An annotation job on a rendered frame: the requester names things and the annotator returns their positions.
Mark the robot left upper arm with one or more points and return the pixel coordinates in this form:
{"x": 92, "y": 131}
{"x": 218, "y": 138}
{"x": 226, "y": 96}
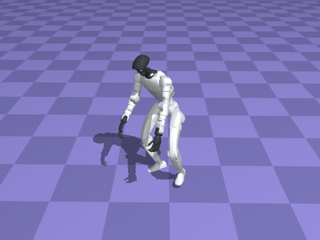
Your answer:
{"x": 165, "y": 83}

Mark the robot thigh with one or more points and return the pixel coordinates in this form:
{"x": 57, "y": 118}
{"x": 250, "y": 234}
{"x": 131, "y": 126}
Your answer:
{"x": 175, "y": 128}
{"x": 149, "y": 123}

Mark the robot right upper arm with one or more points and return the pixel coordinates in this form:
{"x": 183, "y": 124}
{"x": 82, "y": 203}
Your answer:
{"x": 135, "y": 97}

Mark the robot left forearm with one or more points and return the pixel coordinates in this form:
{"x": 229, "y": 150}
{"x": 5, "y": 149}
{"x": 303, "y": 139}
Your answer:
{"x": 162, "y": 118}

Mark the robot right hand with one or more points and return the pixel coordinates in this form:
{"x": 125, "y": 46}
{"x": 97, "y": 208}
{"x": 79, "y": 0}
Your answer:
{"x": 123, "y": 121}

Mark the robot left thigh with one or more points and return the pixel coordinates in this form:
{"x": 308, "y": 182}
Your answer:
{"x": 175, "y": 128}

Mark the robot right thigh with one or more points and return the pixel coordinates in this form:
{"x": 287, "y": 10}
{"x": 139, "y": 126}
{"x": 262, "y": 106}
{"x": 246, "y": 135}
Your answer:
{"x": 149, "y": 123}

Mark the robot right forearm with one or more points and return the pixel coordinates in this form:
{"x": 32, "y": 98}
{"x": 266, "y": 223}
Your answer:
{"x": 129, "y": 109}

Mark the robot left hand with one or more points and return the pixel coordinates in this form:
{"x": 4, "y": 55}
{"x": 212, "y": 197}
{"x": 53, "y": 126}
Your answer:
{"x": 156, "y": 141}

